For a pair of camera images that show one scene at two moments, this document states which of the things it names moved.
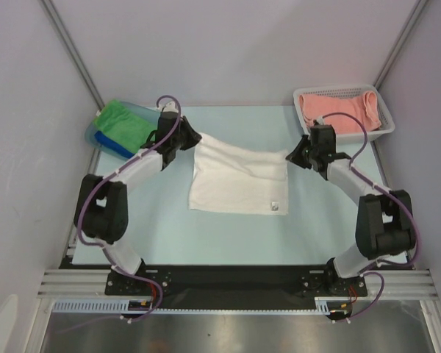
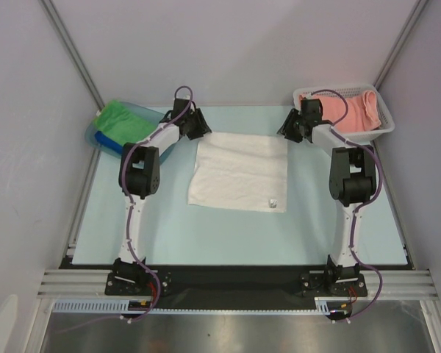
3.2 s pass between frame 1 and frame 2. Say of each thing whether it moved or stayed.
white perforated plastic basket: stayed
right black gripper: moved
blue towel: stayed
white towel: moved
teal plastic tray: stayed
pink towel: stayed
